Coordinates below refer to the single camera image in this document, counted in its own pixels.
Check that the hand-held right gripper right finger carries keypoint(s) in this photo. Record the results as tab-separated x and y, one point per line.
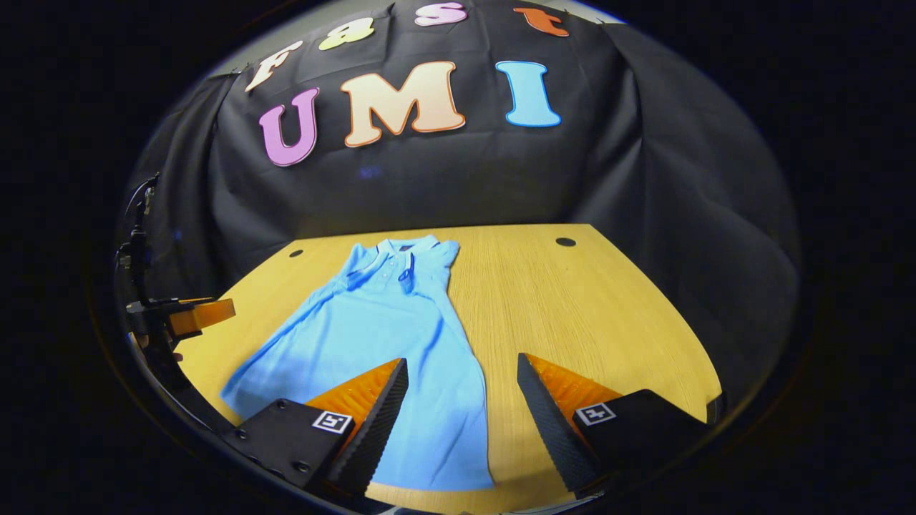
551	429

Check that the black backdrop cloth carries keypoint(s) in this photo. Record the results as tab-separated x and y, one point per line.
444	179

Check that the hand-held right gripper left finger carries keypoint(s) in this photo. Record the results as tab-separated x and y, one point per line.
379	429

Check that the blue T-shirt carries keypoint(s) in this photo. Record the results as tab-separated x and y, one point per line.
379	329

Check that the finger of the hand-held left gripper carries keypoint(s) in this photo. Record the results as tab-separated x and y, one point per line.
204	316

